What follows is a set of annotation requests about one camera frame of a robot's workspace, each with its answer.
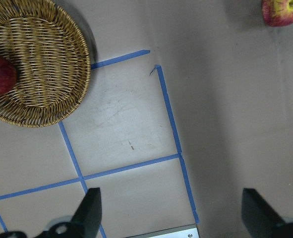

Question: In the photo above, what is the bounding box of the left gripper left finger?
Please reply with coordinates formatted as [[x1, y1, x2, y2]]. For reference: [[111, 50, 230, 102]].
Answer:
[[39, 188, 102, 238]]

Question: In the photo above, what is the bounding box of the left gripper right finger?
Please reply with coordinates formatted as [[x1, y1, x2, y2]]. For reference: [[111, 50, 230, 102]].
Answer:
[[241, 188, 293, 238]]

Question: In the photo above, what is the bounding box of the yellow red apple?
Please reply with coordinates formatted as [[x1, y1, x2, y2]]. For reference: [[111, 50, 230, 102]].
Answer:
[[261, 0, 293, 27]]

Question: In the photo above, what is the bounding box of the woven wicker basket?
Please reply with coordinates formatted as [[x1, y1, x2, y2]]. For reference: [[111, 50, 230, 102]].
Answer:
[[0, 0, 91, 127]]

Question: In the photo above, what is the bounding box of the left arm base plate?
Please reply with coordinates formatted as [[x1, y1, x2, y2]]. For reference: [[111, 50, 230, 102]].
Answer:
[[132, 224, 200, 238]]

